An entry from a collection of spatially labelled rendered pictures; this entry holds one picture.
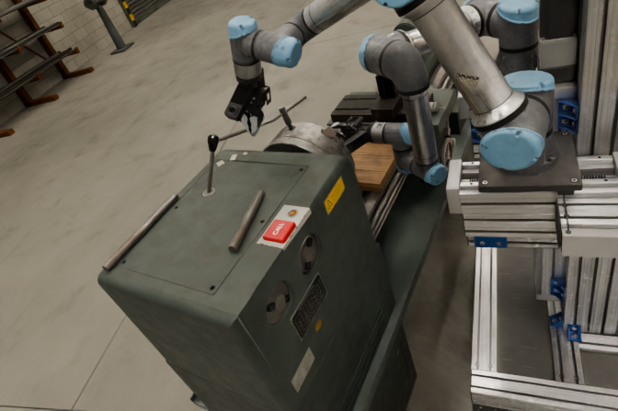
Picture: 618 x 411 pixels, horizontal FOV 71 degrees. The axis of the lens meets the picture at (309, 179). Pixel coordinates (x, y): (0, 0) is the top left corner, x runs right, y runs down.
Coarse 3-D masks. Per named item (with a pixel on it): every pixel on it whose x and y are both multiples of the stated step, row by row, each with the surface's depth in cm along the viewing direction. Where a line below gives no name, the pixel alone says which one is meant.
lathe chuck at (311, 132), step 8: (288, 128) 146; (296, 128) 143; (304, 128) 142; (312, 128) 142; (320, 128) 142; (280, 136) 143; (288, 136) 140; (296, 136) 139; (304, 136) 139; (312, 136) 139; (320, 136) 140; (336, 136) 142; (320, 144) 138; (328, 144) 139; (336, 144) 141; (344, 144) 143; (328, 152) 138; (336, 152) 139; (344, 152) 142; (352, 160) 145
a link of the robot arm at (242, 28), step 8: (240, 16) 111; (248, 16) 111; (232, 24) 108; (240, 24) 108; (248, 24) 108; (256, 24) 109; (232, 32) 109; (240, 32) 108; (248, 32) 108; (256, 32) 114; (232, 40) 110; (240, 40) 109; (248, 40) 109; (232, 48) 112; (240, 48) 110; (248, 48) 109; (232, 56) 115; (240, 56) 112; (248, 56) 112; (240, 64) 114; (248, 64) 114
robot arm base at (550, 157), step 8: (552, 128) 101; (552, 136) 103; (552, 144) 103; (544, 152) 102; (552, 152) 103; (544, 160) 104; (552, 160) 103; (528, 168) 104; (536, 168) 103; (544, 168) 104; (552, 168) 104; (528, 176) 105
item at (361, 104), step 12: (348, 96) 211; (360, 96) 207; (372, 96) 203; (432, 96) 190; (336, 108) 204; (348, 108) 201; (360, 108) 197; (336, 120) 202; (372, 120) 192; (384, 120) 189; (396, 120) 186
